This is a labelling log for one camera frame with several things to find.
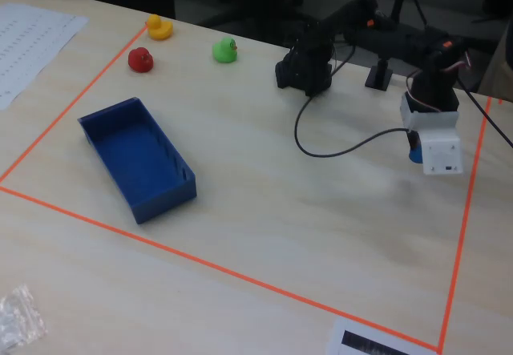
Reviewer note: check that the orange tape strip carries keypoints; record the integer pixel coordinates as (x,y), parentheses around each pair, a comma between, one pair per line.
(200,261)
(468,210)
(60,118)

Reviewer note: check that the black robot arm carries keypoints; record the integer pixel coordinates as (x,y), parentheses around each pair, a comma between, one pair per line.
(316,62)

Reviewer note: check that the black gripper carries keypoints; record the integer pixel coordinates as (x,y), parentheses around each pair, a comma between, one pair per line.
(414,142)

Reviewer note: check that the black camera stand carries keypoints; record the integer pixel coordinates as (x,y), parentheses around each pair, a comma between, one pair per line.
(378,76)

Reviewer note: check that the white paper with black bar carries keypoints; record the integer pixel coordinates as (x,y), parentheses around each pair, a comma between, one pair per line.
(360,339)

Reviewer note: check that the blue plastic box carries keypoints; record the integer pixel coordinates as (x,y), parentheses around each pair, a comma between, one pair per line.
(140,158)

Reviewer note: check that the printed white paper sheet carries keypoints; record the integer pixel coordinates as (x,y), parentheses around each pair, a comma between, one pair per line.
(28,46)

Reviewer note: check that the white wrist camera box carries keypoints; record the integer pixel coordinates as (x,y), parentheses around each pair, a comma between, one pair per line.
(441,150)

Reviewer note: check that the blue rubber duck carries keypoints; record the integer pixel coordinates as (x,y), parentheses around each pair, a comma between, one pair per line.
(417,156)

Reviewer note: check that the clear plastic bag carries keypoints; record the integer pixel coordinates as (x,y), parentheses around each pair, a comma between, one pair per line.
(18,323)

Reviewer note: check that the red rubber duck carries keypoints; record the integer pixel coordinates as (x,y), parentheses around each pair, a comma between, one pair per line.
(140,60)

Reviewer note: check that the yellow rubber duck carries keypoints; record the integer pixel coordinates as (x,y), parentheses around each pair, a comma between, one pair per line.
(159,27)

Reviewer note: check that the green rubber duck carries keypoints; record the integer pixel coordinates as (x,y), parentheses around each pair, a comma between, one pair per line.
(224,51)

